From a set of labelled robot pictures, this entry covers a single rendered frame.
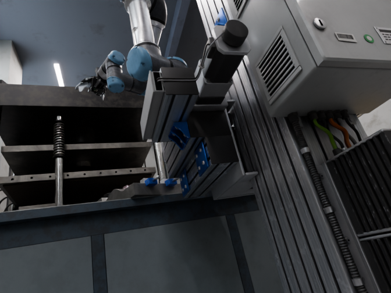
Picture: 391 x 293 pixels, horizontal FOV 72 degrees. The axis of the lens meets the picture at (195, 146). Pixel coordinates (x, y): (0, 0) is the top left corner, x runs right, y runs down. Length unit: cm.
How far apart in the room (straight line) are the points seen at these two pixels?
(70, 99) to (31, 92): 28
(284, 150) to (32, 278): 100
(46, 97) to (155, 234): 154
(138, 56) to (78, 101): 141
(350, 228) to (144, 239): 86
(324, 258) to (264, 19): 57
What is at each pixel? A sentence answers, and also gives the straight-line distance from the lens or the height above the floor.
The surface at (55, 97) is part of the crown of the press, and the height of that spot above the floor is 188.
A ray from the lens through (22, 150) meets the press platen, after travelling 237.
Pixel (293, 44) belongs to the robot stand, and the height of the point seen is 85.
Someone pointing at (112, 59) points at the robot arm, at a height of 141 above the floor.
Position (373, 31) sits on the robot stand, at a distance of 75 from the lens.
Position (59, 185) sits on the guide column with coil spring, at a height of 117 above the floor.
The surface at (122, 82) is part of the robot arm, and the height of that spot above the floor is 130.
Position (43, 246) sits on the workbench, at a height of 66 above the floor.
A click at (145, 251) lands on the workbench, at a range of 127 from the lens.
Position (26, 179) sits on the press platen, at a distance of 225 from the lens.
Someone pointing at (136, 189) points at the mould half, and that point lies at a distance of 123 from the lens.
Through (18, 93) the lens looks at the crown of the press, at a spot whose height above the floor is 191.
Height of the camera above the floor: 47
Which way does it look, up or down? 23 degrees up
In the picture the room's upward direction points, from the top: 13 degrees counter-clockwise
